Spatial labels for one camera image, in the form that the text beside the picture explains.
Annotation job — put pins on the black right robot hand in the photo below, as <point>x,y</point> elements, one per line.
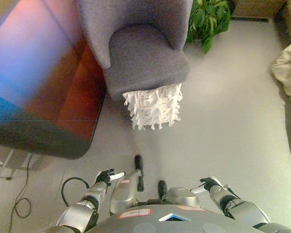
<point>207,183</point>

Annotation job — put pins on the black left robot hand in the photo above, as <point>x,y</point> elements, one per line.
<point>103,178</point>

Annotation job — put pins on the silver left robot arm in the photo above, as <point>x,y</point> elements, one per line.
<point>83,205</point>

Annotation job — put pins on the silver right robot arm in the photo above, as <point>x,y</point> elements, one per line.
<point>240,207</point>

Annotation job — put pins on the silver left robot leg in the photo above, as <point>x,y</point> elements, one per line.
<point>129,187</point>

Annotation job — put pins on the silver robot leg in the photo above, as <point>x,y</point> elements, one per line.
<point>178,195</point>
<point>129,187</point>

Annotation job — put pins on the silver right robot leg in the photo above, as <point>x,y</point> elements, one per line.
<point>178,195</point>

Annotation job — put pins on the grey robot torso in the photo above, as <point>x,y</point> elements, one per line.
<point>165,219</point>

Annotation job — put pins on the white fringed throw blanket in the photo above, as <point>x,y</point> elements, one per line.
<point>154,108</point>

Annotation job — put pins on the grey metal table base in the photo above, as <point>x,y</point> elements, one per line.
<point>9,161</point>

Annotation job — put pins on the dark glossy table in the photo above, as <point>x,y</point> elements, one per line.
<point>38,72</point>

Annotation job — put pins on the beige crumpled blanket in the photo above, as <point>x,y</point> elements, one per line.
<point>287,72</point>

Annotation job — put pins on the grey fabric armchair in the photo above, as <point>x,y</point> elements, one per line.
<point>141,46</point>

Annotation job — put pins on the green potted plant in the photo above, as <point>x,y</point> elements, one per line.
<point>208,20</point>

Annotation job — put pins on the wooden cabinet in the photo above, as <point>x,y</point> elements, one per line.
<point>262,12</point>

